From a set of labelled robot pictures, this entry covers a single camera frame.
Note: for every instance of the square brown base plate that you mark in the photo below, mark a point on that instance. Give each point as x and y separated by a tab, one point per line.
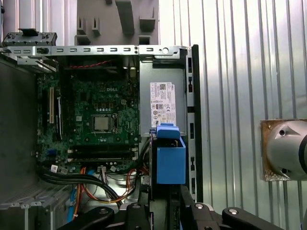
263	148

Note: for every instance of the grey parts rack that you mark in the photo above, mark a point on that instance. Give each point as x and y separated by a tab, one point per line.
112	28

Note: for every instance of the green motherboard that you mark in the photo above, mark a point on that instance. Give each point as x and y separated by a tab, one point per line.
81	134

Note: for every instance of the hard disk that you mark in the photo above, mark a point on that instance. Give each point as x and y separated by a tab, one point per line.
170	165

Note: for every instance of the silver CPU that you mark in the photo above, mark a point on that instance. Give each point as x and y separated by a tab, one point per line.
102	123

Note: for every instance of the grey power supply unit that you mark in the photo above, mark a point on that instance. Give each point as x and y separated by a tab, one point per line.
146	100

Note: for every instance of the black RAM stick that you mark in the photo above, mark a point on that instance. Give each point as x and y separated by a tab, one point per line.
103	158

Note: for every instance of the metal disk bay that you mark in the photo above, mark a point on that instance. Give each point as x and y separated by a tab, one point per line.
36	203

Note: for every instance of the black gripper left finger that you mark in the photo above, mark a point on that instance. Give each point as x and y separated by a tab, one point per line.
134	215

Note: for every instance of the metal expansion slot retainer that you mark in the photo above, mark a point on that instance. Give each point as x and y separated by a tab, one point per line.
45	39

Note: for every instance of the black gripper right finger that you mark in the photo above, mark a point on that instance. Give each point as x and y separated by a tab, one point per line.
201	215

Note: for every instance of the black open PC case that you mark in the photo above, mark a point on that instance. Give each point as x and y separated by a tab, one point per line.
197	95

